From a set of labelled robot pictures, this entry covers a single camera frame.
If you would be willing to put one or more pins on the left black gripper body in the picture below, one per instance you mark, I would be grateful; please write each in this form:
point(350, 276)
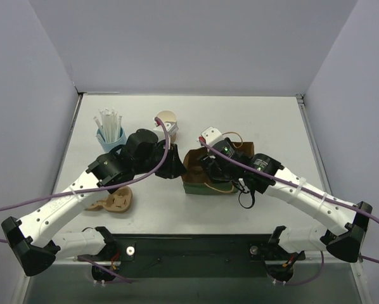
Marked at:
point(169, 160)

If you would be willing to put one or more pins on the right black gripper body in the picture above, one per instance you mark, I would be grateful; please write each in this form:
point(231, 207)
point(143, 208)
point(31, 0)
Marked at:
point(210, 166)

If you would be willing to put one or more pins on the green paper bag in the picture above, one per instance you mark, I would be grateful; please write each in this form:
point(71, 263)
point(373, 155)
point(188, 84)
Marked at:
point(202, 176)

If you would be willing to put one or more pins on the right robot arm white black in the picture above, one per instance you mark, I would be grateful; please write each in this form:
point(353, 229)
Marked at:
point(342, 224)

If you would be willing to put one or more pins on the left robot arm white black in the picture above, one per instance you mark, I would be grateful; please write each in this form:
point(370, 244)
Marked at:
point(35, 238)

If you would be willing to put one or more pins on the stack of paper cups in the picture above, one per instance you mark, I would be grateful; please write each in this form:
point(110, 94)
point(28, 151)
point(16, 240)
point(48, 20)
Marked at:
point(167, 114)

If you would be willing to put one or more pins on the blue straw holder cup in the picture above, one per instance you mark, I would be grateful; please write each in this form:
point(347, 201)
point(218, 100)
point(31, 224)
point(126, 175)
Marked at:
point(108, 146)

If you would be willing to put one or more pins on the white wrapped straws bundle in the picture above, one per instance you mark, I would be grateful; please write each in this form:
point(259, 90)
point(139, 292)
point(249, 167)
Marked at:
point(109, 123)

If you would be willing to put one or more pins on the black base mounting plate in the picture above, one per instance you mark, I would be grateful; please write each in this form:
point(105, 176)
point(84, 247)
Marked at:
point(177, 256)

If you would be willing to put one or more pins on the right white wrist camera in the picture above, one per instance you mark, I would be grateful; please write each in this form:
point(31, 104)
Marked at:
point(210, 136)

